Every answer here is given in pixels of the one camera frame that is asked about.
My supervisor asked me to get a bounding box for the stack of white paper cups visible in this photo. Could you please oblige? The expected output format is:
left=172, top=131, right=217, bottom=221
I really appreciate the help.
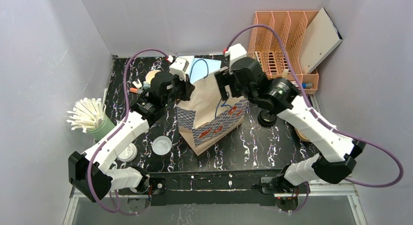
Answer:
left=145, top=70, right=162, bottom=84

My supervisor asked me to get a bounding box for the blue checkered paper bag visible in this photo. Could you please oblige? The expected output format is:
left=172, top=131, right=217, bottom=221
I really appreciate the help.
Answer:
left=176, top=70, right=248, bottom=155

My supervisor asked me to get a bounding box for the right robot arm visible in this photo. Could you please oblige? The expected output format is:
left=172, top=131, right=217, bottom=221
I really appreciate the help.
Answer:
left=214, top=57, right=366, bottom=191

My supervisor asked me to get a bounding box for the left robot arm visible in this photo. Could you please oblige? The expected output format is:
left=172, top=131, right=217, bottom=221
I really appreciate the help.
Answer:
left=68, top=72, right=195, bottom=203

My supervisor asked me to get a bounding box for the white staple remover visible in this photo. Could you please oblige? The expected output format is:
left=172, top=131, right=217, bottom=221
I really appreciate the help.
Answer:
left=132, top=79, right=143, bottom=90

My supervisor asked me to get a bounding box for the light blue envelope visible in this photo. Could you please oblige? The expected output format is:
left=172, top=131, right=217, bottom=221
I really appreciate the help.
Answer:
left=180, top=56, right=221, bottom=84

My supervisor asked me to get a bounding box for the black cup lid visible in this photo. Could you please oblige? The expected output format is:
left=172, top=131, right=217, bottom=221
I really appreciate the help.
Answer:
left=258, top=110, right=277, bottom=127

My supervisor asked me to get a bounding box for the clear plastic cup lid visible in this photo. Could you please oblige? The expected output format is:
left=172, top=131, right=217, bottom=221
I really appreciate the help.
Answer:
left=152, top=136, right=172, bottom=155

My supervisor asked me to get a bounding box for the peach desk file organizer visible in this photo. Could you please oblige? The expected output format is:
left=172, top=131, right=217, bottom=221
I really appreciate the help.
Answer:
left=247, top=11, right=319, bottom=94

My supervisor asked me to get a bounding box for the green cup of straws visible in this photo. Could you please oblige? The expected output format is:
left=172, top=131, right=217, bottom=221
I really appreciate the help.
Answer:
left=67, top=97, right=115, bottom=141

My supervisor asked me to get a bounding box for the white board binder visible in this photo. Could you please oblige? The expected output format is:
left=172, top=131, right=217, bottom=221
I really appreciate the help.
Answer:
left=299, top=8, right=343, bottom=74

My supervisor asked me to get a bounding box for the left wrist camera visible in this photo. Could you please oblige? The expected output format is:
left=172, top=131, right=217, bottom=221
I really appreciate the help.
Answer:
left=167, top=55, right=189, bottom=82

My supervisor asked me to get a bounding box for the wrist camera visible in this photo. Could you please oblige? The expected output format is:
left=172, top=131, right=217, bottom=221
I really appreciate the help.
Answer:
left=167, top=55, right=189, bottom=82
left=224, top=43, right=247, bottom=68

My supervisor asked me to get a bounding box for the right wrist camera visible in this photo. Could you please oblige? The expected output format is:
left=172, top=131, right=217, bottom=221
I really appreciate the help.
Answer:
left=224, top=43, right=247, bottom=68

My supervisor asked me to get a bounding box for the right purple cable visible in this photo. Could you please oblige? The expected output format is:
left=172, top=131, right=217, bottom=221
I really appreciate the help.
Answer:
left=225, top=24, right=404, bottom=214

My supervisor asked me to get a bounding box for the purple cable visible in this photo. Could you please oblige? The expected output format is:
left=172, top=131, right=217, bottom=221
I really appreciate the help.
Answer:
left=225, top=24, right=404, bottom=214
left=88, top=48, right=170, bottom=216

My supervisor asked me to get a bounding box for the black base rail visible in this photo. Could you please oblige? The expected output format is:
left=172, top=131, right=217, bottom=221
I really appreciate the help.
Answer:
left=120, top=169, right=295, bottom=206

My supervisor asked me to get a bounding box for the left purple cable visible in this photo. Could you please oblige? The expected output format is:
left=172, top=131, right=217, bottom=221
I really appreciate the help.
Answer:
left=88, top=48, right=170, bottom=216

